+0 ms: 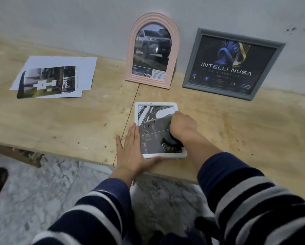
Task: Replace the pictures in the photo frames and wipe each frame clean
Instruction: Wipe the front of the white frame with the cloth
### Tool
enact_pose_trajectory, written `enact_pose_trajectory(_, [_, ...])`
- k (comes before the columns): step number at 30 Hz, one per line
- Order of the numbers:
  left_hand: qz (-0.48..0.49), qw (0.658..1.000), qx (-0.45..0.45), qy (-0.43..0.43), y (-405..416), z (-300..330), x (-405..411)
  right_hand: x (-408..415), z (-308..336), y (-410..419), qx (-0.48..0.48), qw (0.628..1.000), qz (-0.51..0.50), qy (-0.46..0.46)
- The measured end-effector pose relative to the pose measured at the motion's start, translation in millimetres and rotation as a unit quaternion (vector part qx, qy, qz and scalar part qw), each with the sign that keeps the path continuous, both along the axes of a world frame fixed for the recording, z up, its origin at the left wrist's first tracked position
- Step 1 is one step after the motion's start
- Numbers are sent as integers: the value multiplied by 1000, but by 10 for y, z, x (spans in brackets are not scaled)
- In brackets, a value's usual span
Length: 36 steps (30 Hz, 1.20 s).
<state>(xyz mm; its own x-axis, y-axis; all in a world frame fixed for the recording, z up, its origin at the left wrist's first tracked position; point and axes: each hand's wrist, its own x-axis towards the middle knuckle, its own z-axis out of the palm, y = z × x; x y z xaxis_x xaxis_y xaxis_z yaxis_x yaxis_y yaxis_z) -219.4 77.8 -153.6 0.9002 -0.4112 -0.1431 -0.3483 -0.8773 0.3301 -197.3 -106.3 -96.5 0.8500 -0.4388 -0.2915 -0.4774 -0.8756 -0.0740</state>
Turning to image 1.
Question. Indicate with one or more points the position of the person's left hand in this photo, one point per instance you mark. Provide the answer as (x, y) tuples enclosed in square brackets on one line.
[(130, 155)]

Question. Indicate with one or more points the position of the person's right hand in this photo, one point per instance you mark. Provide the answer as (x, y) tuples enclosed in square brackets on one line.
[(183, 125)]

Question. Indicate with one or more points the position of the black cleaning cloth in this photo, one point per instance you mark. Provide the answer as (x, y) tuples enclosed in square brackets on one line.
[(173, 144)]

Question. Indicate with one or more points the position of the white rectangular photo frame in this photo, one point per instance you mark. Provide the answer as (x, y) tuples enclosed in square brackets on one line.
[(165, 156)]

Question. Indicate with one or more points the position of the grey rectangular photo frame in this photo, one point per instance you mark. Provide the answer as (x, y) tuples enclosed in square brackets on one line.
[(187, 81)]

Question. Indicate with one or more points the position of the double-sided arched brochure picture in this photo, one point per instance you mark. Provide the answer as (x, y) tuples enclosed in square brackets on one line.
[(152, 51)]

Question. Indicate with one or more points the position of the pink arched photo frame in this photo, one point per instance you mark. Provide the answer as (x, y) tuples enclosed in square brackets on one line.
[(129, 61)]

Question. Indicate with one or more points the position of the white paper sheets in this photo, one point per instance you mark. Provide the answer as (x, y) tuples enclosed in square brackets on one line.
[(87, 71)]

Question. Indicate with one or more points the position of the car photo print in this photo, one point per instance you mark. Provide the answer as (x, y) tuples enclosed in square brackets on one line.
[(45, 81)]

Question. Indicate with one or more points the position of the person's left forearm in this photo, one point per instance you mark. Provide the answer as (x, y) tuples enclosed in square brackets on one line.
[(99, 216)]

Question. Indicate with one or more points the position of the person's right forearm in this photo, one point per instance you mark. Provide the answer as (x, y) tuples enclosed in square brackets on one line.
[(244, 196)]

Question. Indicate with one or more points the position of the person's black shoe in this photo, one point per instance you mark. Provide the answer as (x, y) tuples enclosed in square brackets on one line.
[(156, 238)]

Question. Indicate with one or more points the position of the black stool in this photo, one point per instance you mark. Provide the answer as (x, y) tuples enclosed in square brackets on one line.
[(206, 227)]

